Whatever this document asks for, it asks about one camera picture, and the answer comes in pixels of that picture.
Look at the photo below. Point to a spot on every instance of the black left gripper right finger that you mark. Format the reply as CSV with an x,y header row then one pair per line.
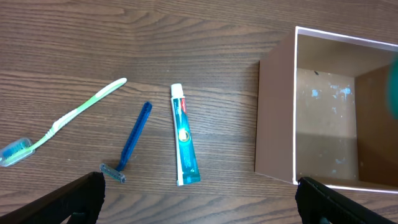
x,y
318,204

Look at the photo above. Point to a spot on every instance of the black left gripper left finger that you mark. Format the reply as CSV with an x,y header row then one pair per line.
x,y
79,201

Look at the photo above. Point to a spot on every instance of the teal mouthwash bottle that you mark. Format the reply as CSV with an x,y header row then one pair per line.
x,y
391,88

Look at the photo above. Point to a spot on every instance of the green white toothbrush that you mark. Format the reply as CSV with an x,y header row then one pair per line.
x,y
23,148

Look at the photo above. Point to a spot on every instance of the open white cardboard box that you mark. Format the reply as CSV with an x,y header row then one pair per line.
x,y
322,112

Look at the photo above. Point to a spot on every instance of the teal toothpaste tube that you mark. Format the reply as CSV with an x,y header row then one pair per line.
x,y
187,167

